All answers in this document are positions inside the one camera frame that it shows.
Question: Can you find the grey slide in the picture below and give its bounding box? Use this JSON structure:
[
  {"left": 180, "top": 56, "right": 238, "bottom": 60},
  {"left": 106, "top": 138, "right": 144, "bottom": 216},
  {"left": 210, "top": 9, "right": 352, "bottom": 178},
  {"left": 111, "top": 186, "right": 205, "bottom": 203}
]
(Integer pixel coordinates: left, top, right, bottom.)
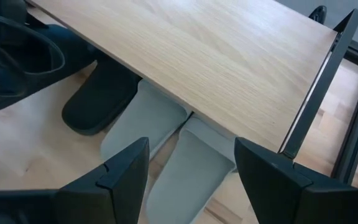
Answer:
[
  {"left": 146, "top": 113, "right": 237, "bottom": 224},
  {"left": 100, "top": 79, "right": 189, "bottom": 162}
]

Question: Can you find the black table clamp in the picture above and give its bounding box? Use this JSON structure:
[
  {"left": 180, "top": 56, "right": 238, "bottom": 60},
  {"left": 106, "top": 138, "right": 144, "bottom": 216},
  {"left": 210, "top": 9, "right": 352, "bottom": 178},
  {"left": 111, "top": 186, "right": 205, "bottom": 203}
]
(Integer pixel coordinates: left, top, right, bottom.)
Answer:
[{"left": 308, "top": 5, "right": 328, "bottom": 25}]

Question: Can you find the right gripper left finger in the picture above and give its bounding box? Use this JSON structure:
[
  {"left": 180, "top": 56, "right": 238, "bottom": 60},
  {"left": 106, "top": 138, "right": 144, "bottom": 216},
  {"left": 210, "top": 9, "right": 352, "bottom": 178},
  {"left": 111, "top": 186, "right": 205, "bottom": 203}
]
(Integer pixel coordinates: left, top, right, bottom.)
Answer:
[{"left": 0, "top": 136, "right": 150, "bottom": 224}]

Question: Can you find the wooden shelf with black legs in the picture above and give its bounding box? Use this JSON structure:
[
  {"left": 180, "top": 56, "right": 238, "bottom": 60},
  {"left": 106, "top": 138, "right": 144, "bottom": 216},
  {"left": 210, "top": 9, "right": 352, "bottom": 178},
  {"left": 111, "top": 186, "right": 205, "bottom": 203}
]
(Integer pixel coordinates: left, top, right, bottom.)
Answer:
[{"left": 26, "top": 0, "right": 358, "bottom": 160}]

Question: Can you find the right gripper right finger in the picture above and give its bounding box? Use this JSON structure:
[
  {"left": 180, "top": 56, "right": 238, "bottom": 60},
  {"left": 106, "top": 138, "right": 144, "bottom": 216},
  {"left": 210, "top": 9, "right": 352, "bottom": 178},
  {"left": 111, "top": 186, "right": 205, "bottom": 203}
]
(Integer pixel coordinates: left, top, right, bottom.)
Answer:
[{"left": 234, "top": 136, "right": 358, "bottom": 224}]

